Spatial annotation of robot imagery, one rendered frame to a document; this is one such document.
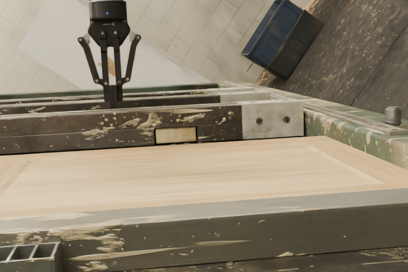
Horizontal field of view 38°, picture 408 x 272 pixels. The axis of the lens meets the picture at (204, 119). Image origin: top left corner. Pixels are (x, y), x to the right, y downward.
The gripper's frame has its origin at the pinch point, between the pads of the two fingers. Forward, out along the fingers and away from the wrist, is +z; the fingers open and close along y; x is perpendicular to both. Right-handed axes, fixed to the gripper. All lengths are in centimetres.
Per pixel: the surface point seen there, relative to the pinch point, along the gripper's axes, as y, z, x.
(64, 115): 9.1, 1.5, 7.8
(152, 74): -19, 6, -357
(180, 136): -12.6, 7.0, 7.6
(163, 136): -9.3, 6.8, 7.6
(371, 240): -24, 8, 73
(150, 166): -6.1, 6.9, 36.9
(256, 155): -22.4, 6.9, 33.2
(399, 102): -137, 20, -162
